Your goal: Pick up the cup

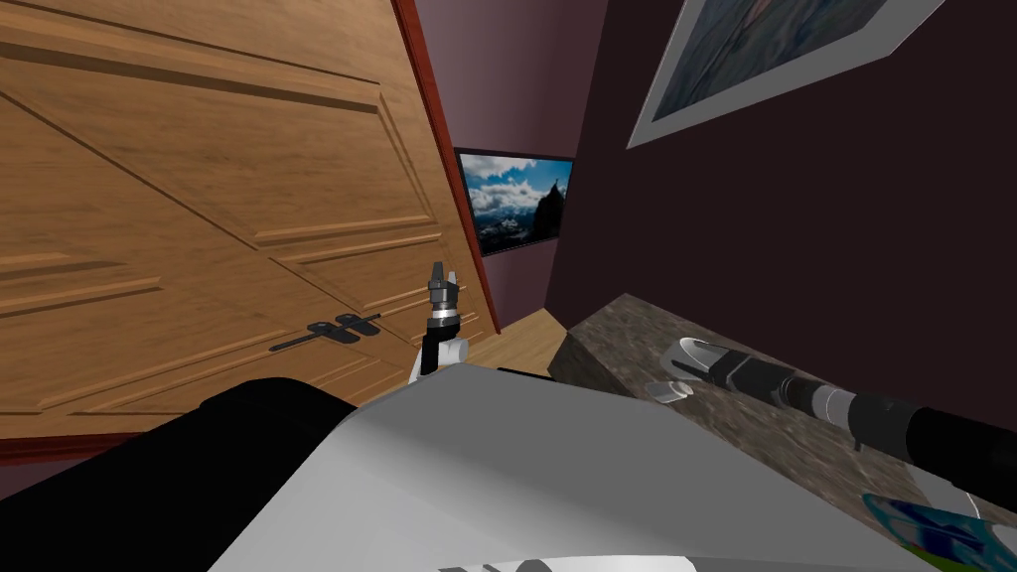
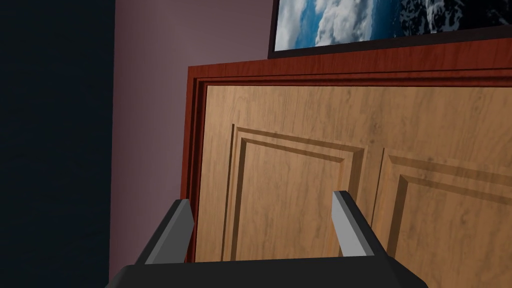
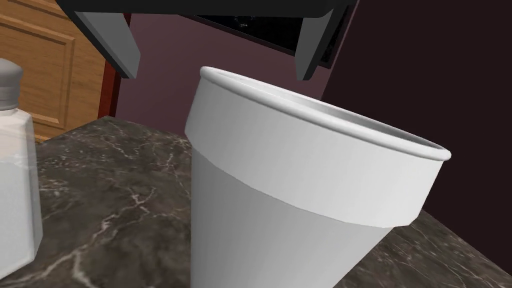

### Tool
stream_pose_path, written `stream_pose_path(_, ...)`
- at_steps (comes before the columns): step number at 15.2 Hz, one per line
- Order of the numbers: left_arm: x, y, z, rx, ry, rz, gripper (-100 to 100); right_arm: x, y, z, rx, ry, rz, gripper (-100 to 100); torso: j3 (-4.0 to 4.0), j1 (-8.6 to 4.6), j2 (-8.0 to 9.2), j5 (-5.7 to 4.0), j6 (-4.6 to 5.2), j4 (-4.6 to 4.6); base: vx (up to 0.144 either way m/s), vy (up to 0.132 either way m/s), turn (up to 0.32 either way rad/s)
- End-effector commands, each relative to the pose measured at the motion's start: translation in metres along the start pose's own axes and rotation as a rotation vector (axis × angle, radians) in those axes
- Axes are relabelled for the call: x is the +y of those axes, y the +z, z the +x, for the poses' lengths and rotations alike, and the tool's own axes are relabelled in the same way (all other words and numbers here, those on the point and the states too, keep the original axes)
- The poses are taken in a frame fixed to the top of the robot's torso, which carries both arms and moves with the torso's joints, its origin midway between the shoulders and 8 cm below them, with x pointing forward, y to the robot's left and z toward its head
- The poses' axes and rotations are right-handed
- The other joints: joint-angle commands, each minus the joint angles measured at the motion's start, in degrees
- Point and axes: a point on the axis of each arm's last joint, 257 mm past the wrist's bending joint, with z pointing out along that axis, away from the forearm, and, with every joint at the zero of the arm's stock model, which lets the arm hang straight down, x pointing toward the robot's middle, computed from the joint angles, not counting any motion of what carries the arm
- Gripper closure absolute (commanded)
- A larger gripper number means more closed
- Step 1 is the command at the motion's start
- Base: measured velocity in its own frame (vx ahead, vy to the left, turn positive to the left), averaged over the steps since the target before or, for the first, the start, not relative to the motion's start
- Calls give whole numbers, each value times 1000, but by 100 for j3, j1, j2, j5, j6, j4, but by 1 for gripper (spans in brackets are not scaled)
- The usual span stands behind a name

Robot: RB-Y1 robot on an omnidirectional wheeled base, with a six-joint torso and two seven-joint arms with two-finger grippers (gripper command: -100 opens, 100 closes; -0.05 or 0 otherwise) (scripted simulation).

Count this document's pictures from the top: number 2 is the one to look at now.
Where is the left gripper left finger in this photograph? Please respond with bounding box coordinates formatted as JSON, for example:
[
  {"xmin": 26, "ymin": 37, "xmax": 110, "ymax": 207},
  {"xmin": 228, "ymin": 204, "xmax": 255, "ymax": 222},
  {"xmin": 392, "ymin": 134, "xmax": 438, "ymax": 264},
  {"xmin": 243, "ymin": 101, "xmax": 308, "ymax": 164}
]
[{"xmin": 135, "ymin": 198, "xmax": 195, "ymax": 265}]

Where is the black framed cloud picture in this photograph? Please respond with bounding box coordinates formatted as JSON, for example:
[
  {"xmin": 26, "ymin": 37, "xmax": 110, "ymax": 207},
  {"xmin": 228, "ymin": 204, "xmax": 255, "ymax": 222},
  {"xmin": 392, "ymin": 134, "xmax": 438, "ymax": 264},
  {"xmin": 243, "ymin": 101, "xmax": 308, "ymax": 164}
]
[{"xmin": 267, "ymin": 0, "xmax": 512, "ymax": 60}]

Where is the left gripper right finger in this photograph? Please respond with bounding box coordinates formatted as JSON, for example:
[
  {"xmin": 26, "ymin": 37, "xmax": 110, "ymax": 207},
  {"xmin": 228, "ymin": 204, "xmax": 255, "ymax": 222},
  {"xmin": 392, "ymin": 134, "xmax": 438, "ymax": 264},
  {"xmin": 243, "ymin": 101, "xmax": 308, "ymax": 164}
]
[{"xmin": 331, "ymin": 190, "xmax": 389, "ymax": 257}]

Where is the light wooden panelled door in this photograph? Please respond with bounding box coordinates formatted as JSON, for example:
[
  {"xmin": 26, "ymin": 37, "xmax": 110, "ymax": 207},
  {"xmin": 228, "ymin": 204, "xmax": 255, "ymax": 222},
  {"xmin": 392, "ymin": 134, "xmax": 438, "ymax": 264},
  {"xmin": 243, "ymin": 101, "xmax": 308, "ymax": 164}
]
[{"xmin": 194, "ymin": 84, "xmax": 512, "ymax": 288}]

